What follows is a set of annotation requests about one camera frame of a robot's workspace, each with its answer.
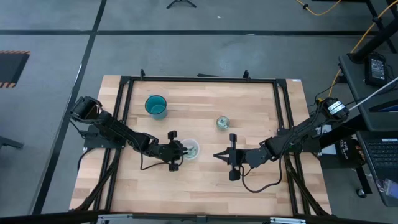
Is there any long yellow cable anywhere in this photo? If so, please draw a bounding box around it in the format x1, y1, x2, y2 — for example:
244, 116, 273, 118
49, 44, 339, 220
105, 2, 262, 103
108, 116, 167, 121
316, 0, 398, 105

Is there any teal mug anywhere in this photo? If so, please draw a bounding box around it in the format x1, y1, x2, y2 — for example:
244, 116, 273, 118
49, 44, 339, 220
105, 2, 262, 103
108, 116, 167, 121
144, 94, 169, 121

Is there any black stand pole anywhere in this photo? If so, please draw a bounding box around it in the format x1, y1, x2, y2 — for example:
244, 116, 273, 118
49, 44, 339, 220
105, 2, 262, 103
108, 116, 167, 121
347, 0, 398, 65

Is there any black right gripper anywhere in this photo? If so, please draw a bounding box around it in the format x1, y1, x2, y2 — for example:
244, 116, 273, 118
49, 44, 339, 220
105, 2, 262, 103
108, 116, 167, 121
213, 133, 252, 182

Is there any black aluminium table frame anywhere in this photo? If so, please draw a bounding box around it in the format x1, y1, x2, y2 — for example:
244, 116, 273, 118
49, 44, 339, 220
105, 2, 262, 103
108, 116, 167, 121
70, 68, 332, 218

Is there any short yellow cable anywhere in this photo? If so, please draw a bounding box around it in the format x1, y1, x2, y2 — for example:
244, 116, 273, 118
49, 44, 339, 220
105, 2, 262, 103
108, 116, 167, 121
294, 0, 342, 17

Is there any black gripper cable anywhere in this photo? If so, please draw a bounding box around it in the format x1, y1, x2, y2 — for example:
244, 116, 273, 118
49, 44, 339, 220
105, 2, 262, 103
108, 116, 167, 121
239, 157, 284, 194
139, 146, 171, 172

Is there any black camera mount rail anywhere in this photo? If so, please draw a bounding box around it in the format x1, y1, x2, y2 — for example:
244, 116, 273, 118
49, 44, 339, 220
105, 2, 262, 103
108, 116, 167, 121
0, 210, 398, 224

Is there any clear plastic pouch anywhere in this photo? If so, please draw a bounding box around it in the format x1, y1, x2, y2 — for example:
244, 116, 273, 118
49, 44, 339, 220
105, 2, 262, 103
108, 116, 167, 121
375, 178, 398, 200

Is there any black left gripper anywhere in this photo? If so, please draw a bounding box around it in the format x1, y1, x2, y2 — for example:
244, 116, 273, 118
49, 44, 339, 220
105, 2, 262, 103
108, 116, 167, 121
154, 130, 190, 172

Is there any black tripod foot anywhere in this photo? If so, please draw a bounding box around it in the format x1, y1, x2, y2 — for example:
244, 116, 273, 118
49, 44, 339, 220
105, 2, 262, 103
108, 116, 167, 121
165, 0, 198, 10

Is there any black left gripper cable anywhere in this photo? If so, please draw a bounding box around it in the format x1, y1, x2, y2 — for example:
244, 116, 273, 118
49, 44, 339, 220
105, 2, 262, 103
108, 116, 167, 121
139, 146, 171, 172

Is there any dark chair leg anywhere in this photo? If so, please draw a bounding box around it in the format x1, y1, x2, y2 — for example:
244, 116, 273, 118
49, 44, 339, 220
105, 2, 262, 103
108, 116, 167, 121
0, 135, 25, 151

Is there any black printed bag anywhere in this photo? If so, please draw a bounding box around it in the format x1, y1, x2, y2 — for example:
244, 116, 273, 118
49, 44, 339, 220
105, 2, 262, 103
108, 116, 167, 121
335, 138, 367, 169

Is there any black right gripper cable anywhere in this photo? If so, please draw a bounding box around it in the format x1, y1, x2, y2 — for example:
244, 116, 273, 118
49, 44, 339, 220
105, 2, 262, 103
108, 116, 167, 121
239, 157, 284, 194

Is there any dark side desk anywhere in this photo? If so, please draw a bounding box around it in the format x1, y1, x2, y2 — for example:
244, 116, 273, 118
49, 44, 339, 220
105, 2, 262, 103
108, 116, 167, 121
338, 52, 398, 208

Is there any black hazard-striped floor mat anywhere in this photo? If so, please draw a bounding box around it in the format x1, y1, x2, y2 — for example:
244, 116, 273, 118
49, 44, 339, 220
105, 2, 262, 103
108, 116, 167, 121
0, 50, 32, 89

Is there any clear plastic round container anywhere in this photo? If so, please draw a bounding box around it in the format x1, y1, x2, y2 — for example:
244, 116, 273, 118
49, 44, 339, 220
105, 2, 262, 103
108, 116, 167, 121
180, 138, 201, 161

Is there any black power adapter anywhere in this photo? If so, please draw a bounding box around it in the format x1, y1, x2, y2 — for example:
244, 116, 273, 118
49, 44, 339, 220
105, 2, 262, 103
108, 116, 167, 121
364, 52, 390, 88

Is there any clear glass jar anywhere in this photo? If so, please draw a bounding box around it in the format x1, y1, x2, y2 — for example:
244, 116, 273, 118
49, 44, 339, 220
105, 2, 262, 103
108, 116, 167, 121
216, 115, 231, 131

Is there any black laptop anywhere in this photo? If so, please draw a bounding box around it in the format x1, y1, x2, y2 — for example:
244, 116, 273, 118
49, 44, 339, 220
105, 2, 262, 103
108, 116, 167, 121
362, 99, 398, 187

